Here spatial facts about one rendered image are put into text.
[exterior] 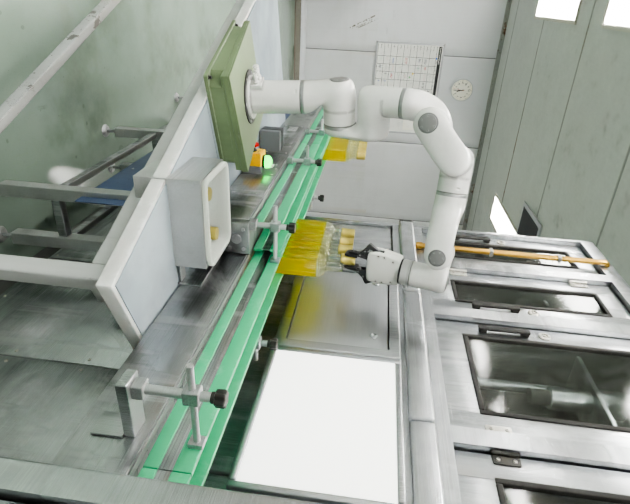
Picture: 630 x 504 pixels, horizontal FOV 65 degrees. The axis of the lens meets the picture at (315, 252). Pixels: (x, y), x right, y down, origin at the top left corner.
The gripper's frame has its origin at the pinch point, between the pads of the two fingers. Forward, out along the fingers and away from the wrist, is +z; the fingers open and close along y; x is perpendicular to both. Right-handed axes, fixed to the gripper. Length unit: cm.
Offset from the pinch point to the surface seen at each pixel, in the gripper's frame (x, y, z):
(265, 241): 11.8, 6.2, 23.2
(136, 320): 63, 10, 26
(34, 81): 18, 45, 96
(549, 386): 12, -17, -60
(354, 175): -559, -171, 170
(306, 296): 6.6, -12.6, 11.7
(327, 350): 29.0, -12.1, -3.9
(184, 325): 56, 6, 20
